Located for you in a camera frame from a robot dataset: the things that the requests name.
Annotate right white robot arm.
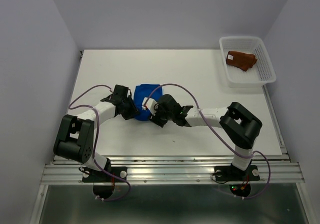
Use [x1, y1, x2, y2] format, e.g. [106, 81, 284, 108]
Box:
[142, 94, 263, 179]

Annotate white plastic basket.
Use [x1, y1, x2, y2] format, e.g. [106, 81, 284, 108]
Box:
[219, 36, 277, 88]

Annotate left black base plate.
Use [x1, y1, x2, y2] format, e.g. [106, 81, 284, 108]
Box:
[78, 167, 128, 183]

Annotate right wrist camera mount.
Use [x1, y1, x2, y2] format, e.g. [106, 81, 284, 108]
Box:
[141, 97, 158, 116]

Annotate brown towel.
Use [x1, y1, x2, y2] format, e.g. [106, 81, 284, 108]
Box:
[226, 51, 258, 72]

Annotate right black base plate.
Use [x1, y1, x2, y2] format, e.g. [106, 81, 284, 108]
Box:
[212, 164, 260, 183]

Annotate aluminium mounting rail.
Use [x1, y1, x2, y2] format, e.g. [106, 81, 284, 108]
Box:
[40, 154, 305, 185]

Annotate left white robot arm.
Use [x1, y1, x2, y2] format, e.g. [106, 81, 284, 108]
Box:
[53, 85, 139, 181]

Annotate blue towel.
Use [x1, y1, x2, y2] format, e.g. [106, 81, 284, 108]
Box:
[133, 84, 160, 122]

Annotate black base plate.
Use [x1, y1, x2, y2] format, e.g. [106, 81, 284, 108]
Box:
[78, 167, 128, 183]
[212, 164, 260, 183]

